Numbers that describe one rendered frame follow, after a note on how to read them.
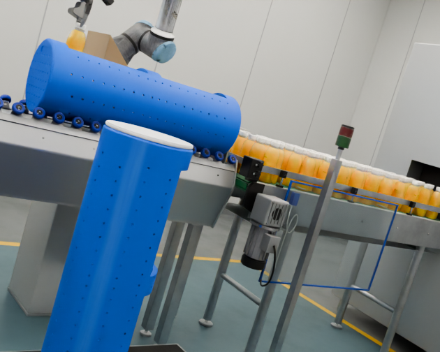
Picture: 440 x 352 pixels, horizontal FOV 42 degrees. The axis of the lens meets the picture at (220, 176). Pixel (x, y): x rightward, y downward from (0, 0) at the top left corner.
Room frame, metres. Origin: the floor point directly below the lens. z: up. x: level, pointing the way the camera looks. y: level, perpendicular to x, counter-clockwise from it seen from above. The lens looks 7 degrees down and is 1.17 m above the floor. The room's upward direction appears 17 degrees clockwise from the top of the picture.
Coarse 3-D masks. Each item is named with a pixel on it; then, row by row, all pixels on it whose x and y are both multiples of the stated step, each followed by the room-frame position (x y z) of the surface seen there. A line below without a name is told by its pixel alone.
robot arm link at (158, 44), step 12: (168, 0) 2.60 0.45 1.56; (180, 0) 2.61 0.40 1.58; (168, 12) 2.61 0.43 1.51; (156, 24) 2.65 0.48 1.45; (168, 24) 2.63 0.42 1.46; (144, 36) 2.69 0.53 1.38; (156, 36) 2.64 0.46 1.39; (168, 36) 2.65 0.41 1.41; (144, 48) 2.69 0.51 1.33; (156, 48) 2.64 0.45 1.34; (168, 48) 2.66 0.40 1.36; (156, 60) 2.67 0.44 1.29; (168, 60) 2.71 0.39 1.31
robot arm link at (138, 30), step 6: (138, 24) 2.74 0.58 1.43; (144, 24) 2.74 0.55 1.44; (150, 24) 2.75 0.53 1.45; (126, 30) 2.73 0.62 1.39; (132, 30) 2.72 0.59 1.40; (138, 30) 2.72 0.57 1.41; (144, 30) 2.71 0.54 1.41; (132, 36) 2.70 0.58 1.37; (138, 36) 2.70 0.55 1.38; (138, 42) 2.70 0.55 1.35; (138, 48) 2.73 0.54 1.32
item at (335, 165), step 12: (336, 168) 2.58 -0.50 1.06; (336, 180) 2.60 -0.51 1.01; (324, 192) 2.59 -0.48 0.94; (324, 204) 2.58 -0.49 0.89; (324, 216) 2.59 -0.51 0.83; (312, 228) 2.59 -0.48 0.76; (312, 240) 2.58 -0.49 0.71; (312, 252) 2.59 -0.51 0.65; (300, 264) 2.59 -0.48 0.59; (300, 276) 2.58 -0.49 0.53; (300, 288) 2.59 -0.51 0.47; (288, 300) 2.59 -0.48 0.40; (288, 312) 2.58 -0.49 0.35; (288, 324) 2.59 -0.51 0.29; (276, 336) 2.59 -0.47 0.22; (276, 348) 2.58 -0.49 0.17
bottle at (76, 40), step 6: (72, 30) 2.20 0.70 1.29; (78, 30) 2.19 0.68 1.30; (84, 30) 2.20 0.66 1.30; (72, 36) 2.18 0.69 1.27; (78, 36) 2.18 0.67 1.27; (84, 36) 2.20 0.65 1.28; (66, 42) 2.19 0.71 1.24; (72, 42) 2.17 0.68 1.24; (78, 42) 2.18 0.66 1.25; (84, 42) 2.20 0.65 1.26; (72, 48) 2.18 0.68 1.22; (78, 48) 2.19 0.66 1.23
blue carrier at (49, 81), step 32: (32, 64) 2.22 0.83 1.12; (64, 64) 2.06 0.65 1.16; (96, 64) 2.15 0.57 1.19; (32, 96) 2.14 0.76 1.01; (64, 96) 2.07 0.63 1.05; (96, 96) 2.13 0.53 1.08; (128, 96) 2.20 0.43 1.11; (160, 96) 2.29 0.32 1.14; (192, 96) 2.40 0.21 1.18; (224, 96) 2.58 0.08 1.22; (160, 128) 2.33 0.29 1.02; (192, 128) 2.40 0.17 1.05; (224, 128) 2.48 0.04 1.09
